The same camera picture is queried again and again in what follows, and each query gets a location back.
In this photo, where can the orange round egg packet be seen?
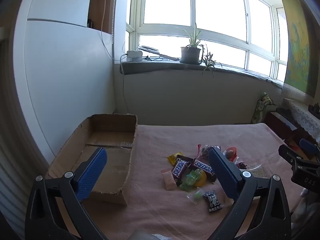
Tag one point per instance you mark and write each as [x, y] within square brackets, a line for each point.
[230, 153]

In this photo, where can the red clear cake packet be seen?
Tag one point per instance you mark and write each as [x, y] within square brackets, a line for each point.
[203, 152]
[240, 165]

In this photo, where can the wall map poster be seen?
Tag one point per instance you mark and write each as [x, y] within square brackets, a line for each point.
[300, 55]

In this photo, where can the yellow-green egg packet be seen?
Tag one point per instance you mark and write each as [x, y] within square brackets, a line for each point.
[192, 180]

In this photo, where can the grey stone window sill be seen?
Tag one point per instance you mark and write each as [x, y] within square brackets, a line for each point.
[162, 67]

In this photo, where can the yellow snack packet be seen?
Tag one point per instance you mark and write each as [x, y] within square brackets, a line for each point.
[173, 158]

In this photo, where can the white cabinet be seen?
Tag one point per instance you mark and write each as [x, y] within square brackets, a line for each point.
[62, 67]

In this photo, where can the brown chocolate bar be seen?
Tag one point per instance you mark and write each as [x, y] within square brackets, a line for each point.
[179, 168]
[203, 167]

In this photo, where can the small dark ornaments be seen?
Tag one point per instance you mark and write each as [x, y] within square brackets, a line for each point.
[314, 108]

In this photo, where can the white framed window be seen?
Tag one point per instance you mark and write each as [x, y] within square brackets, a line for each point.
[217, 5]

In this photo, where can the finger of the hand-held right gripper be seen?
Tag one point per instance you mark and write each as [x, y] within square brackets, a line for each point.
[308, 145]
[287, 153]

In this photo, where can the dark wooden furniture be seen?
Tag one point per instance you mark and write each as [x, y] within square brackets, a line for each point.
[277, 123]

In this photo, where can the white power adapter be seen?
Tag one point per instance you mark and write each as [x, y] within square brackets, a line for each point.
[133, 55]

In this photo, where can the cardboard box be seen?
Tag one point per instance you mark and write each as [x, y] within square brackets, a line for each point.
[112, 160]

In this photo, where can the white lace cloth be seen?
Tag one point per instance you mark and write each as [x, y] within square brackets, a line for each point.
[305, 120]

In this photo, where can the pink blanket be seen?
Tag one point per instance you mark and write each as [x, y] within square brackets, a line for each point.
[162, 212]

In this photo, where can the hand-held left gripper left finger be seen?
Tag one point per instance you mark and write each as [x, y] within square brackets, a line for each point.
[92, 172]

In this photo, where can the green floral bag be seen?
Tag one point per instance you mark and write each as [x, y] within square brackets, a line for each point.
[260, 110]

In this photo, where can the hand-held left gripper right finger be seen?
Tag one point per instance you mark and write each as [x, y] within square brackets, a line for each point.
[225, 172]

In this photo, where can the wooden shelf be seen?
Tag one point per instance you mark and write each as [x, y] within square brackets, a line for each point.
[96, 10]

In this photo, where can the potted spider plant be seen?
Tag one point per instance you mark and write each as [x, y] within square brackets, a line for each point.
[190, 55]

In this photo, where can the dark blue patterned packet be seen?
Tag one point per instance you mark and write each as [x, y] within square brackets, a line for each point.
[212, 201]

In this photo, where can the small trailing plant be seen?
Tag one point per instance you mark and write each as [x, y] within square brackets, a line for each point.
[207, 60]

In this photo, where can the pink snack packet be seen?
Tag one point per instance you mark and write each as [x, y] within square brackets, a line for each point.
[170, 181]

